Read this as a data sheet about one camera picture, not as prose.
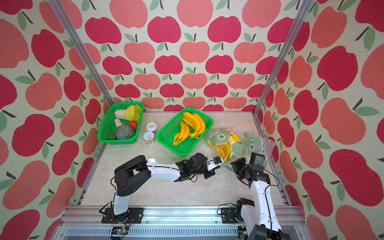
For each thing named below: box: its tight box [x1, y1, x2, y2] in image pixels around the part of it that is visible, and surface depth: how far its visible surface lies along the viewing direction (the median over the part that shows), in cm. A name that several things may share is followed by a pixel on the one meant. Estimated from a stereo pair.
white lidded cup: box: [146, 122, 158, 134], surface depth 104 cm
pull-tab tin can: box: [143, 131, 156, 145], surface depth 101 cm
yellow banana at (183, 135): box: [173, 121, 190, 146], surface depth 100 cm
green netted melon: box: [115, 124, 136, 140], surface depth 98 cm
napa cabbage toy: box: [114, 104, 142, 123], surface depth 113 cm
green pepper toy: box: [108, 131, 117, 140], surface depth 101 cm
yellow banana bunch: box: [182, 112, 206, 139], surface depth 106 cm
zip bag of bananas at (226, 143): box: [205, 128, 248, 163], surface depth 95 cm
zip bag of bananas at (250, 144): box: [231, 131, 275, 168], surface depth 92 cm
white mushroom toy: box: [114, 118, 123, 128], surface depth 113 cm
